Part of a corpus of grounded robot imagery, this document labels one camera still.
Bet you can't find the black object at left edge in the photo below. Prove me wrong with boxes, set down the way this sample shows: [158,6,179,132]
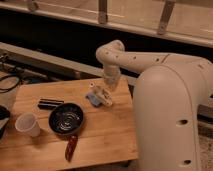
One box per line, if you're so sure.
[0,105,10,139]

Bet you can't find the blue sponge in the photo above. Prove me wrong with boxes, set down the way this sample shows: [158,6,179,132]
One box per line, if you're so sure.
[86,93,101,107]

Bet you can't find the translucent plastic cup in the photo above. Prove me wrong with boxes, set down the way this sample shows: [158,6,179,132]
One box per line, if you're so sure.
[15,113,40,137]

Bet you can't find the black cable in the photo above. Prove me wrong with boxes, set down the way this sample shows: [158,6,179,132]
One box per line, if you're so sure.
[0,53,26,94]

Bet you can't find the black rectangular box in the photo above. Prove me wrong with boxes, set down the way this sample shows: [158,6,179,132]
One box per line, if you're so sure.
[38,99,63,110]

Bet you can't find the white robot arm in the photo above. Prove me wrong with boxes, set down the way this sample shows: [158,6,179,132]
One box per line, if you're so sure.
[96,40,213,171]

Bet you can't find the clear plastic bottle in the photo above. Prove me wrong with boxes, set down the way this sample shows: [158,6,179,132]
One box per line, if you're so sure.
[89,82,113,107]

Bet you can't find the black bowl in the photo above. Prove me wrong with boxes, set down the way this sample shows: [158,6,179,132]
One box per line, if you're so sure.
[49,103,84,135]

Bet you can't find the wooden table board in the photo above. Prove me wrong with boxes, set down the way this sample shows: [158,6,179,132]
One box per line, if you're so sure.
[0,78,137,171]

